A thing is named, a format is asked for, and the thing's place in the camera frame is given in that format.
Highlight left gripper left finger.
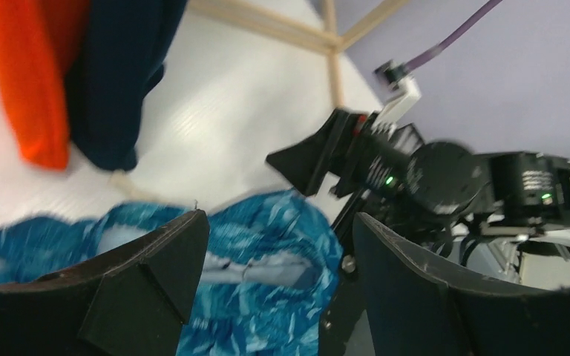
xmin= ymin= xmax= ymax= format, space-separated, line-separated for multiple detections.
xmin=0 ymin=210 xmax=209 ymax=355

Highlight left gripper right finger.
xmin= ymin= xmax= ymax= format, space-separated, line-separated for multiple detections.
xmin=353 ymin=213 xmax=570 ymax=355

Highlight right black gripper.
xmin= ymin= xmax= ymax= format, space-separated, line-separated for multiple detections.
xmin=266 ymin=109 xmax=410 ymax=197

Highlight blue patterned shorts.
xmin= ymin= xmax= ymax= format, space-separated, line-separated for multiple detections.
xmin=0 ymin=191 xmax=343 ymax=355

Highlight navy shorts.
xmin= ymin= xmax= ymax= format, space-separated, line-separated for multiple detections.
xmin=65 ymin=0 xmax=187 ymax=171

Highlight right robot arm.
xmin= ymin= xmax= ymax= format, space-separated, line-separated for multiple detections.
xmin=266 ymin=109 xmax=570 ymax=274

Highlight orange shorts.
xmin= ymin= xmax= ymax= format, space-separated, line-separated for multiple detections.
xmin=0 ymin=0 xmax=91 ymax=171

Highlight wooden clothes rack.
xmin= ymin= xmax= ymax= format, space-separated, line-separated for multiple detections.
xmin=189 ymin=1 xmax=406 ymax=106

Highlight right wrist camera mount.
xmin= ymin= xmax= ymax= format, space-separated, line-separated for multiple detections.
xmin=373 ymin=60 xmax=422 ymax=129

